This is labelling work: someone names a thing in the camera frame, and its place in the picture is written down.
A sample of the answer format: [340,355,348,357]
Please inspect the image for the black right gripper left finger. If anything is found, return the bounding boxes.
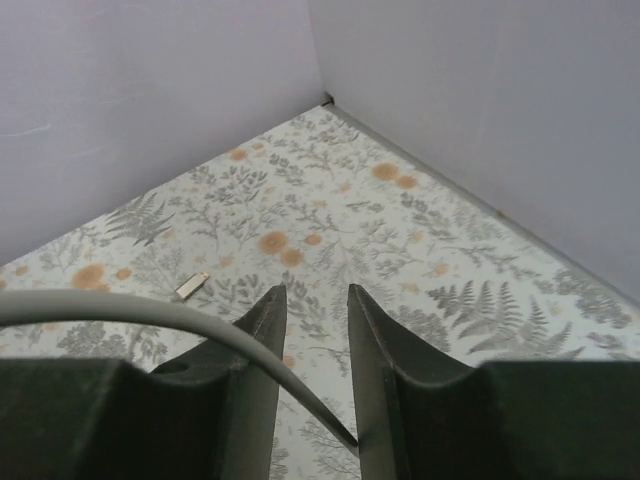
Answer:
[0,284,289,480]

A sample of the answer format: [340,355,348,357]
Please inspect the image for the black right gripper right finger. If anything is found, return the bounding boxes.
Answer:
[347,284,639,479]

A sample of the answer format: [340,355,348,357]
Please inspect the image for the grey headphone cable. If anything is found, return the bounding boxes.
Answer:
[0,269,360,449]

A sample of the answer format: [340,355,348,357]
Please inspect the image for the floral patterned table mat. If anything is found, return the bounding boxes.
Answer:
[1,107,639,479]

